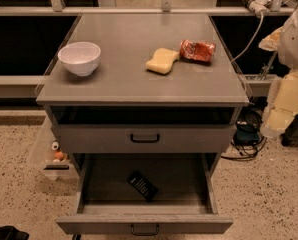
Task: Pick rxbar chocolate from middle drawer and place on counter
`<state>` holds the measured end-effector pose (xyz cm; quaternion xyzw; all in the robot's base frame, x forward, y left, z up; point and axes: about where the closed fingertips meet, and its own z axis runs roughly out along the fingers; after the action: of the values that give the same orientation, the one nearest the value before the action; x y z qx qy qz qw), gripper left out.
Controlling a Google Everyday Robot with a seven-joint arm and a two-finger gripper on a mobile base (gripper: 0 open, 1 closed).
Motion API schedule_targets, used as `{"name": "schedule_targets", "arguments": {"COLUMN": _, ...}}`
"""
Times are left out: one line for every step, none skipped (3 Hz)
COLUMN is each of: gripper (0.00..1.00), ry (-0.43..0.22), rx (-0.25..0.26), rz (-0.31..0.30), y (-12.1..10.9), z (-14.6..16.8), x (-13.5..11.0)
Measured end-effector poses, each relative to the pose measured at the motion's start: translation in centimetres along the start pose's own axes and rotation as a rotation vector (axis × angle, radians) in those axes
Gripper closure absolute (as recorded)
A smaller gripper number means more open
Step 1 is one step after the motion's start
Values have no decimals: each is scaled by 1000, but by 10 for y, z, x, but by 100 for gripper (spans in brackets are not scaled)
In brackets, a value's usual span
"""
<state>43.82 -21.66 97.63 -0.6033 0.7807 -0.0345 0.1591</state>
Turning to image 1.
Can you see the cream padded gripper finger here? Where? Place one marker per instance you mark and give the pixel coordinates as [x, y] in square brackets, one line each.
[272, 41]
[282, 106]

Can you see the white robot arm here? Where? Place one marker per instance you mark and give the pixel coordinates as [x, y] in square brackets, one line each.
[288, 48]

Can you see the grey drawer cabinet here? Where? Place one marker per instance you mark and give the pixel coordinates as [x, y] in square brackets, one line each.
[123, 92]

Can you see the open grey middle drawer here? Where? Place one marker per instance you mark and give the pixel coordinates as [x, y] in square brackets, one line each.
[108, 204]

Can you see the closed grey upper drawer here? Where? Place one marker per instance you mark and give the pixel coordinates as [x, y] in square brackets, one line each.
[143, 138]

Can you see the white power strip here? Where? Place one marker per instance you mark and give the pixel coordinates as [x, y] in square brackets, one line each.
[258, 7]

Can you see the crushed red soda can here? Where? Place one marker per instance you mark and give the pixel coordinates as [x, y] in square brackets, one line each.
[197, 51]

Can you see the yellow sponge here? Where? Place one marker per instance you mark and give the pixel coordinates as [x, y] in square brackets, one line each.
[162, 61]

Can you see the white ceramic bowl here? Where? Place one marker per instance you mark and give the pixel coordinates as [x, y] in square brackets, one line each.
[80, 58]

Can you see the orange toy in bin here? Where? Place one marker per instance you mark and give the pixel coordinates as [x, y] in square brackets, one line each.
[59, 156]

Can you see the clear plastic storage bin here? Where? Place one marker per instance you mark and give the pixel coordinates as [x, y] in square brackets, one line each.
[41, 156]

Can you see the black bag corner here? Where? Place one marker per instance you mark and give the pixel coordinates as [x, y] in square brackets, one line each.
[11, 233]

